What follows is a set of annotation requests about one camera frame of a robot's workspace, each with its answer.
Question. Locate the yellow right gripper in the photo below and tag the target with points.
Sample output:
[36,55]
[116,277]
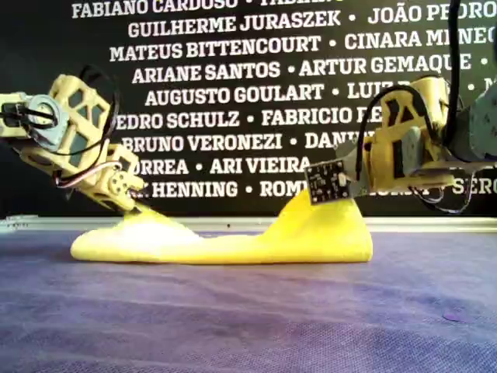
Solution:
[384,163]

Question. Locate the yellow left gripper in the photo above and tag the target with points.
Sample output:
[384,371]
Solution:
[97,182]

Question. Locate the yellow microfibre cloth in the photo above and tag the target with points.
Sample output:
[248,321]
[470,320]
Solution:
[233,248]

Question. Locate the yellow lattice right robot arm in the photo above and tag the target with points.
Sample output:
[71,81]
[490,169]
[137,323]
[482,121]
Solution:
[481,124]

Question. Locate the yellow lattice left robot arm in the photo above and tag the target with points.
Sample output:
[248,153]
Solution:
[42,110]

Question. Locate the black banner with white names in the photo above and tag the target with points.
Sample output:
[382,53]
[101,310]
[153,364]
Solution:
[233,208]

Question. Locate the small pink dot sticker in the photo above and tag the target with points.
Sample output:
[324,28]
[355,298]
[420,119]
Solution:
[452,315]

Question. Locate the purple table cover sheet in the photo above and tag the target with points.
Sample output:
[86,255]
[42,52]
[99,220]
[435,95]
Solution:
[233,330]

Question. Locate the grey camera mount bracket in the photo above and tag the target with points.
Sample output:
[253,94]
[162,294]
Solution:
[347,161]

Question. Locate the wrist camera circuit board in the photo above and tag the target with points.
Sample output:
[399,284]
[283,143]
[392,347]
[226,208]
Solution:
[328,182]

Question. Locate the aluminium table frame rail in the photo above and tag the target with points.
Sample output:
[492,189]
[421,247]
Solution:
[39,223]

